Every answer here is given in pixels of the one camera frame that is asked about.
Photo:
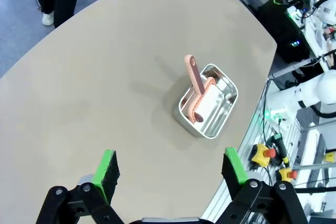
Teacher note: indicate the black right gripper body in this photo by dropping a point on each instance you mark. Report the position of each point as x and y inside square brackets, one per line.
[300, 2]

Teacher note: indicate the black computer box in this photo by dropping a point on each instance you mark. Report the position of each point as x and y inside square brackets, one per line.
[283, 24]

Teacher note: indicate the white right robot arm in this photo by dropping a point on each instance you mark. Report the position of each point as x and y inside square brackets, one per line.
[325, 87]

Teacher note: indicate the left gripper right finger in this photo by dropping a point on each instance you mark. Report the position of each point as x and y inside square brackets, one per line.
[234, 169]

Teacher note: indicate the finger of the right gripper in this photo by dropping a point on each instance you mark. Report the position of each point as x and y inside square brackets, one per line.
[277, 1]

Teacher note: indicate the black green handheld switch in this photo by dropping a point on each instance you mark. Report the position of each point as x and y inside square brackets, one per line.
[281, 145]

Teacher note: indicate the yellow emergency stop button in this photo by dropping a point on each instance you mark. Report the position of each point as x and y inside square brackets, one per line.
[260, 155]
[286, 174]

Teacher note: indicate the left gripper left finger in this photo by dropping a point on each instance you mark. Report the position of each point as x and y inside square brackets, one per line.
[103, 171]

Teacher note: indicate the pink lint roller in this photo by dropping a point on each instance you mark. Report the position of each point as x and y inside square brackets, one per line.
[196, 77]

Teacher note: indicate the rectangular stainless steel container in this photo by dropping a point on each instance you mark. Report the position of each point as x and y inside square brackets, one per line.
[220, 113]

